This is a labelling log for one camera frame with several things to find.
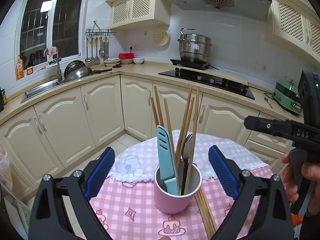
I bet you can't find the pink utensil cup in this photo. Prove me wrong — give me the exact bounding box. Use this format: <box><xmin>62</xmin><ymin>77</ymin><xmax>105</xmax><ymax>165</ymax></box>
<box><xmin>153</xmin><ymin>163</ymin><xmax>202</xmax><ymax>215</ymax></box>

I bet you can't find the dark metal fork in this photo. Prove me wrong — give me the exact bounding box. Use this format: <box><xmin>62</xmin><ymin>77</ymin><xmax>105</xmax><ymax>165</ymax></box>
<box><xmin>180</xmin><ymin>133</ymin><xmax>194</xmax><ymax>196</ymax></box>

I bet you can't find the wooden chopstick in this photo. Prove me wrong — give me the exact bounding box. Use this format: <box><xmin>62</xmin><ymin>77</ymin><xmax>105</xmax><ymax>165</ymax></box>
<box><xmin>151</xmin><ymin>98</ymin><xmax>159</xmax><ymax>127</ymax></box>
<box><xmin>176</xmin><ymin>87</ymin><xmax>194</xmax><ymax>166</ymax></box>
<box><xmin>154</xmin><ymin>86</ymin><xmax>164</xmax><ymax>126</ymax></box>
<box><xmin>195</xmin><ymin>190</ymin><xmax>213</xmax><ymax>239</ymax></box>
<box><xmin>183</xmin><ymin>87</ymin><xmax>200</xmax><ymax>194</ymax></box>
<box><xmin>199</xmin><ymin>187</ymin><xmax>217</xmax><ymax>235</ymax></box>
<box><xmin>176</xmin><ymin>98</ymin><xmax>194</xmax><ymax>167</ymax></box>
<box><xmin>164</xmin><ymin>99</ymin><xmax>175</xmax><ymax>160</ymax></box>

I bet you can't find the light blue knife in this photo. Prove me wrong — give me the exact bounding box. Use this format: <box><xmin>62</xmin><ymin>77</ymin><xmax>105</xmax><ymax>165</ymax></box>
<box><xmin>156</xmin><ymin>125</ymin><xmax>179</xmax><ymax>196</ymax></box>

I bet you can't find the person right hand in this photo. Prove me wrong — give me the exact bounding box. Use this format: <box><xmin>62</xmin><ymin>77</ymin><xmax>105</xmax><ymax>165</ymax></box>
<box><xmin>281</xmin><ymin>152</ymin><xmax>320</xmax><ymax>221</ymax></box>

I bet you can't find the person left hand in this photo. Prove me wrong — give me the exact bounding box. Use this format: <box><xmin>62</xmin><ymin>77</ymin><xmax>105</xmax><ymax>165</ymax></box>
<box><xmin>158</xmin><ymin>236</ymin><xmax>171</xmax><ymax>240</ymax></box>

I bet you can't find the green electric cooker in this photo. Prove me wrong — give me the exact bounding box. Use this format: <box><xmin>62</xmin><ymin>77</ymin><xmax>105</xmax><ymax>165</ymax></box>
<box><xmin>272</xmin><ymin>81</ymin><xmax>302</xmax><ymax>115</ymax></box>

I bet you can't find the plastic bag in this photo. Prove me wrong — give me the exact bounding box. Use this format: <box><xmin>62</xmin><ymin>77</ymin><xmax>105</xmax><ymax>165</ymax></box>
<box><xmin>0</xmin><ymin>153</ymin><xmax>13</xmax><ymax>191</ymax></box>

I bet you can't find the black gas stove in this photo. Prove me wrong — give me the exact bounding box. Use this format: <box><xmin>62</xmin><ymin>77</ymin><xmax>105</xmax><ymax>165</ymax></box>
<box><xmin>159</xmin><ymin>68</ymin><xmax>255</xmax><ymax>100</ymax></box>

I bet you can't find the induction cooker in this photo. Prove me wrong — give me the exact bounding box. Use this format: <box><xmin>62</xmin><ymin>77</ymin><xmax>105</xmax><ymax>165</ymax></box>
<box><xmin>170</xmin><ymin>59</ymin><xmax>210</xmax><ymax>70</ymax></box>

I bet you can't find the steel sink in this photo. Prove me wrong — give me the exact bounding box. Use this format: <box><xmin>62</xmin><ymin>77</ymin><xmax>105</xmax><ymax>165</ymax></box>
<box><xmin>21</xmin><ymin>79</ymin><xmax>63</xmax><ymax>103</ymax></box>

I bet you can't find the steel steamer pot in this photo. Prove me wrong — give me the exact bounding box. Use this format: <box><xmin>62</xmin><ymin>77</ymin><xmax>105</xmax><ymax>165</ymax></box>
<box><xmin>178</xmin><ymin>28</ymin><xmax>212</xmax><ymax>63</ymax></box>

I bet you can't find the orange bottle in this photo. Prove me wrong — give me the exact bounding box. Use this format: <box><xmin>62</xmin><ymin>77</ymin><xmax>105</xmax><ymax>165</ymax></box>
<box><xmin>16</xmin><ymin>55</ymin><xmax>24</xmax><ymax>80</ymax></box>

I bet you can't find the faucet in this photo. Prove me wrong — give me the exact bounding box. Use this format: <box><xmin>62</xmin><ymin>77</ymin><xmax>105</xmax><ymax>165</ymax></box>
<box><xmin>43</xmin><ymin>47</ymin><xmax>62</xmax><ymax>82</ymax></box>

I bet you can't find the round cream steamer tray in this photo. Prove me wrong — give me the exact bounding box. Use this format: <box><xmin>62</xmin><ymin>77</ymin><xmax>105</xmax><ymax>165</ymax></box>
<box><xmin>152</xmin><ymin>29</ymin><xmax>170</xmax><ymax>47</ymax></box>

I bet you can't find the hanging utensil rack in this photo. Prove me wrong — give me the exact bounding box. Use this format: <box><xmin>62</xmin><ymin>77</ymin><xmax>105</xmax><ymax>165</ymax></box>
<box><xmin>85</xmin><ymin>20</ymin><xmax>116</xmax><ymax>66</ymax></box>

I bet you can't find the white bowl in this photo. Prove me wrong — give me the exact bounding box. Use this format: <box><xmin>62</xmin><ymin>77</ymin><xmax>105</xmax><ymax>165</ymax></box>
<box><xmin>133</xmin><ymin>57</ymin><xmax>145</xmax><ymax>64</ymax></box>

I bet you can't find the red box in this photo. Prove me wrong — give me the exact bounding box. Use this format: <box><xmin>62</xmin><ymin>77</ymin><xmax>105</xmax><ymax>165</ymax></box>
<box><xmin>119</xmin><ymin>53</ymin><xmax>135</xmax><ymax>60</ymax></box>

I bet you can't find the window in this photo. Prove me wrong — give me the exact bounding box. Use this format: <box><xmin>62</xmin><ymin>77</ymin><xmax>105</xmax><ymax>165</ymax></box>
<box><xmin>19</xmin><ymin>0</ymin><xmax>82</xmax><ymax>69</ymax></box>

